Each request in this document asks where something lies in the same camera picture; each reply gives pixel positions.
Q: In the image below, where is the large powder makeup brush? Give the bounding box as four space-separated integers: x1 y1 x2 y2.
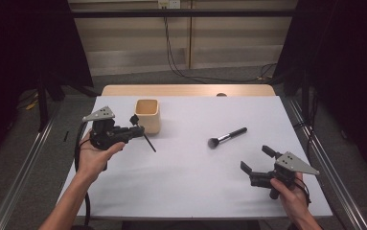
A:
207 126 248 150

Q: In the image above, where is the person's right hand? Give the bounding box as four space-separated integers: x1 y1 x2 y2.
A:
269 172 311 221

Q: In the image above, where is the left hand-held gripper cable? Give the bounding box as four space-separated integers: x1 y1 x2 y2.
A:
74 121 92 228

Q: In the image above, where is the black horizontal bar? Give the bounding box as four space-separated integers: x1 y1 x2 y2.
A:
70 9 297 18

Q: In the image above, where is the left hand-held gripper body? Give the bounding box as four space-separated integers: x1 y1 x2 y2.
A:
81 105 131 151

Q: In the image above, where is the yellow floor item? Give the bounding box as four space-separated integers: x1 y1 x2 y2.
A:
24 92 40 111

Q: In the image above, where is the white wall socket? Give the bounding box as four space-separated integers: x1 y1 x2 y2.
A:
157 0 181 10

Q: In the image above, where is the long black wall cable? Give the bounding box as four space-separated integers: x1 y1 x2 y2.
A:
162 6 278 84

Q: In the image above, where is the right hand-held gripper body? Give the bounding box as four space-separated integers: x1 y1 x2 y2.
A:
249 150 321 200

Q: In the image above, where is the black curtain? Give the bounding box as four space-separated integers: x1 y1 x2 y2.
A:
0 0 94 171
273 0 367 183

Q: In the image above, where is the thin black makeup brush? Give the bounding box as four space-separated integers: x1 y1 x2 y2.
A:
128 114 157 153

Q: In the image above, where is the white table mat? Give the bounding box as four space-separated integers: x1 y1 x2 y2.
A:
57 95 333 220

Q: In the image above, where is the aluminium floor rail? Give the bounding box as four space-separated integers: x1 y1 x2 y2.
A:
285 97 367 230
0 104 62 230

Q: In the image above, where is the beige square cup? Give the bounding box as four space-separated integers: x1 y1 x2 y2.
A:
133 99 162 136

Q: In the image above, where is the black metal stand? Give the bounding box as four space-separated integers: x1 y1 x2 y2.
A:
36 73 50 132

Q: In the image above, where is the person's left hand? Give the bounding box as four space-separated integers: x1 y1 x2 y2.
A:
77 129 126 180

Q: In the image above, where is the hand-held gripper cable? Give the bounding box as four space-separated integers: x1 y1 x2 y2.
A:
294 176 312 205
74 121 92 228

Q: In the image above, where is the wooden table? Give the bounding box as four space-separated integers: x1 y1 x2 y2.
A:
101 83 277 98

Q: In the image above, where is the right hand-held gripper cable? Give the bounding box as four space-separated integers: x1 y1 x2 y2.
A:
294 176 312 205

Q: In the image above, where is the black floor cable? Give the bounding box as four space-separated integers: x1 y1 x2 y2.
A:
294 92 319 157

